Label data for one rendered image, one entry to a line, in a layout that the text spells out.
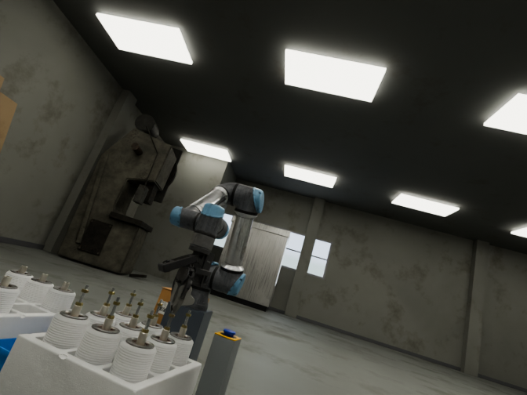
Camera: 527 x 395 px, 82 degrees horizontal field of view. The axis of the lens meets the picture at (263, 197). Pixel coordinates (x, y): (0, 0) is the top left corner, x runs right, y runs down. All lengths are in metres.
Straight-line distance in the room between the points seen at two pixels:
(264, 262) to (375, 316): 3.28
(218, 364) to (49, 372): 0.43
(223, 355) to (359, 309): 7.77
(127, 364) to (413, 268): 8.60
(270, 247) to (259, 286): 0.92
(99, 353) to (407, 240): 8.68
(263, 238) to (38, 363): 6.50
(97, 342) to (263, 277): 6.34
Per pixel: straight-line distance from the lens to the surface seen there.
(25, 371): 1.08
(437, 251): 9.49
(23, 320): 1.31
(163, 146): 5.77
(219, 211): 1.03
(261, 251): 7.25
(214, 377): 1.05
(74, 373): 0.98
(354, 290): 8.67
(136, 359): 0.92
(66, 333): 1.06
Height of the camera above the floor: 0.48
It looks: 16 degrees up
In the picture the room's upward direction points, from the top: 17 degrees clockwise
